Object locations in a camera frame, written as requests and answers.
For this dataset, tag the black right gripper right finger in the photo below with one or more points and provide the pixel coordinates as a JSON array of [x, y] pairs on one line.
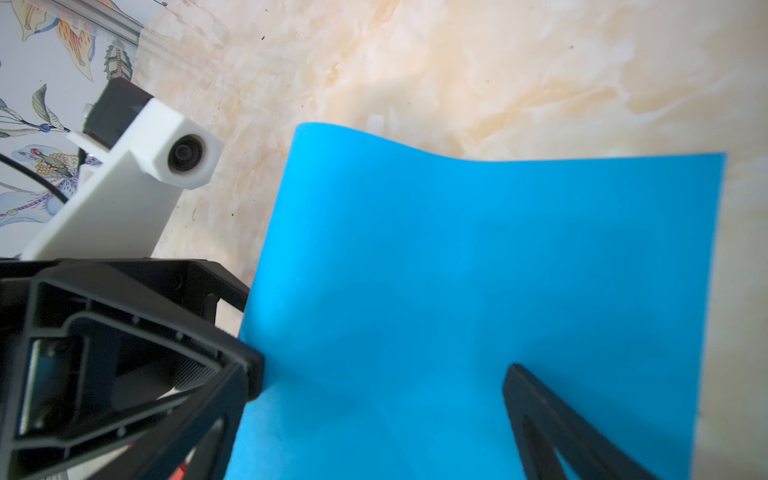
[[548, 433]]

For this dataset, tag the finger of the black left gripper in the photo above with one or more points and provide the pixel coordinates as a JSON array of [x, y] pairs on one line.
[[150, 324]]

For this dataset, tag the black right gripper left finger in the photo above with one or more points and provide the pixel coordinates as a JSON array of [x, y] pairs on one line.
[[203, 429]]

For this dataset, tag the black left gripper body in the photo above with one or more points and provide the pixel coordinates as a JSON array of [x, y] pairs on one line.
[[36, 372]]

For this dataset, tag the blue paper sheet two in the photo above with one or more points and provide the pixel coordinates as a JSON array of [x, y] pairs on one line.
[[395, 287]]

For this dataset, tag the red paper sheet one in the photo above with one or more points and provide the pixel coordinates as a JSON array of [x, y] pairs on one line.
[[179, 472]]

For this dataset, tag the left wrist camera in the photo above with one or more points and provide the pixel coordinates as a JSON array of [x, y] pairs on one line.
[[149, 154]]

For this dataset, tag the left aluminium corner post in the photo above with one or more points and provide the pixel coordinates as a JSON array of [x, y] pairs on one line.
[[100, 17]]

